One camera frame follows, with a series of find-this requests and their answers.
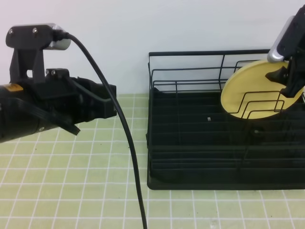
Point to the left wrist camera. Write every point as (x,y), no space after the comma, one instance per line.
(29,42)

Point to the yellow round plate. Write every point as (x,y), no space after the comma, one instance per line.
(248,94)

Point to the black drip tray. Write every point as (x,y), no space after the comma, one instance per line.
(194,145)

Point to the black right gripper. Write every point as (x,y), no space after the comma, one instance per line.
(292,48)

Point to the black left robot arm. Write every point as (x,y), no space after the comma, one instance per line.
(28,108)

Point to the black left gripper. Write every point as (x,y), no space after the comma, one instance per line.
(75,99)

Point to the black wire dish rack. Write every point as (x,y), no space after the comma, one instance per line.
(206,71)

